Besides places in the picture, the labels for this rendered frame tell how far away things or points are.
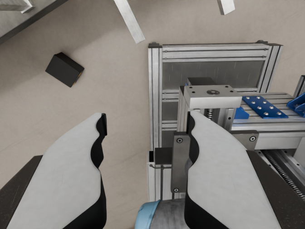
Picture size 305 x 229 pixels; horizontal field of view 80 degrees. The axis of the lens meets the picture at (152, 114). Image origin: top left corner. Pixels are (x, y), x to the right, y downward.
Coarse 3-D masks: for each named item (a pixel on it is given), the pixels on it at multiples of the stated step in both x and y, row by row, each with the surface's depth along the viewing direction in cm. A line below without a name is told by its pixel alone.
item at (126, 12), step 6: (114, 0) 48; (120, 0) 48; (126, 0) 48; (120, 6) 49; (126, 6) 49; (120, 12) 49; (126, 12) 49; (132, 12) 49; (126, 18) 50; (132, 18) 50; (126, 24) 51; (132, 24) 51; (138, 24) 52; (132, 30) 51; (138, 30) 51; (138, 36) 52; (144, 36) 53; (138, 42) 53
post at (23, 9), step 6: (0, 0) 48; (6, 0) 50; (12, 0) 53; (18, 0) 55; (24, 0) 58; (30, 0) 60; (0, 6) 49; (6, 6) 51; (12, 6) 53; (18, 6) 55; (24, 6) 58; (30, 6) 60; (24, 12) 61
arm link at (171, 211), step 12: (144, 204) 40; (156, 204) 38; (168, 204) 38; (180, 204) 38; (144, 216) 36; (156, 216) 36; (168, 216) 36; (180, 216) 35; (144, 228) 35; (156, 228) 34; (168, 228) 34; (180, 228) 34
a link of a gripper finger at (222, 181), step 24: (192, 120) 11; (192, 144) 9; (216, 144) 8; (240, 144) 8; (192, 168) 7; (216, 168) 7; (240, 168) 7; (192, 192) 6; (216, 192) 6; (240, 192) 6; (264, 192) 6; (192, 216) 6; (216, 216) 6; (240, 216) 6; (264, 216) 6
